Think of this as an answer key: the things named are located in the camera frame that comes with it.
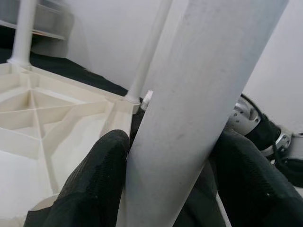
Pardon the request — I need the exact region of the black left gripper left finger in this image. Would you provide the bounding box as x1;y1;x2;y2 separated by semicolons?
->
22;129;130;227

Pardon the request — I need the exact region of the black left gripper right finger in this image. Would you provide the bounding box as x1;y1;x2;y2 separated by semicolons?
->
208;129;303;227

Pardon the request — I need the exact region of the white plastic children table top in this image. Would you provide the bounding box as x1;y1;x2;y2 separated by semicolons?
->
0;61;141;227

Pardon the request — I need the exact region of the white plastic table leg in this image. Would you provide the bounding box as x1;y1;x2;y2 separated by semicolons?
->
9;0;36;69
125;0;177;105
125;0;290;227

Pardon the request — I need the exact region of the black tablecloth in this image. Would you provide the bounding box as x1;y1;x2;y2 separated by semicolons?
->
0;26;147;133

